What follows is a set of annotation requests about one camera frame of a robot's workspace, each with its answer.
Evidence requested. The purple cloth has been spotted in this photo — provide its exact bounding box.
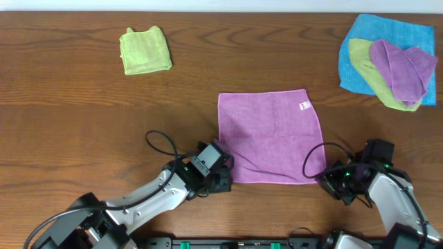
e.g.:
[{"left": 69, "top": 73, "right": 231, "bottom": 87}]
[
  {"left": 217, "top": 89, "right": 326, "bottom": 185},
  {"left": 369, "top": 39, "right": 437, "bottom": 107}
]

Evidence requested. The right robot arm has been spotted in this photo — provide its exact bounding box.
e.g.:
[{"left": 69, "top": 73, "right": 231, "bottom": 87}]
[{"left": 313, "top": 160, "right": 442, "bottom": 248}]

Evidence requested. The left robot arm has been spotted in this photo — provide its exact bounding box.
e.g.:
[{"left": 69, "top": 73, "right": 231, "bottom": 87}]
[{"left": 24, "top": 160, "right": 233, "bottom": 248}]

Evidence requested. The purple cloth in pile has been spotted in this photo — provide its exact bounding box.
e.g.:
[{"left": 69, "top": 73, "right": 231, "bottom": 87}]
[{"left": 369, "top": 39, "right": 437, "bottom": 107}]

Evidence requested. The green cloth in pile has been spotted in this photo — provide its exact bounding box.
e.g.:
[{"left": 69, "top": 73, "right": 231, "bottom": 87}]
[{"left": 348, "top": 38, "right": 422, "bottom": 112}]

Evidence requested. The folded green cloth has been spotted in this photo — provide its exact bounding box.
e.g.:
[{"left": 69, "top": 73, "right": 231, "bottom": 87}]
[{"left": 119, "top": 26, "right": 172, "bottom": 75}]

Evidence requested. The blue cloth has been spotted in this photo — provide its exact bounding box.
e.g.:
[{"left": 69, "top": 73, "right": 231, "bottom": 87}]
[{"left": 338, "top": 14, "right": 437, "bottom": 106}]

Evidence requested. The right black cable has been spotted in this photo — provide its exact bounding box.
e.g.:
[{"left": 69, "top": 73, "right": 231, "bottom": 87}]
[{"left": 302, "top": 142, "right": 430, "bottom": 243}]

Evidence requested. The black cable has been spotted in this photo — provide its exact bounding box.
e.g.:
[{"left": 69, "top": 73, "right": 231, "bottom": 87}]
[
  {"left": 22, "top": 130, "right": 195, "bottom": 249},
  {"left": 302, "top": 142, "right": 430, "bottom": 243}
]

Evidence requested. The left black cable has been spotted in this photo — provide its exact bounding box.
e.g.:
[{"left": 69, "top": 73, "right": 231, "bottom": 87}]
[{"left": 22, "top": 130, "right": 195, "bottom": 249}]

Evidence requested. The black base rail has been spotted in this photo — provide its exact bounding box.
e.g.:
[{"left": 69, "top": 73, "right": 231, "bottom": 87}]
[{"left": 138, "top": 229, "right": 325, "bottom": 249}]

